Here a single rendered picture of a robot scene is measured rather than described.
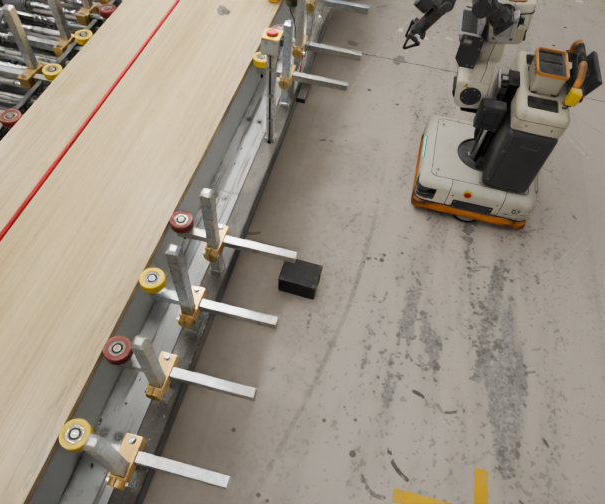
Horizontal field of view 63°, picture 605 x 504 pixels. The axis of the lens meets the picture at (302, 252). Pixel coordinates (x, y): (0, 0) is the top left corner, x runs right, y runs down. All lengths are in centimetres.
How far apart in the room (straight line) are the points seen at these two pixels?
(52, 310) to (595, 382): 244
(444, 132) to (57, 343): 244
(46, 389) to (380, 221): 205
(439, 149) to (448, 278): 77
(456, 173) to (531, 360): 108
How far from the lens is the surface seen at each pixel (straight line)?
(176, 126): 213
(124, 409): 180
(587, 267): 330
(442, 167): 300
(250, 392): 154
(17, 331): 170
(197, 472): 150
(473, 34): 261
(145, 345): 133
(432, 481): 243
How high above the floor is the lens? 228
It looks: 55 degrees down
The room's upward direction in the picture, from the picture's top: 6 degrees clockwise
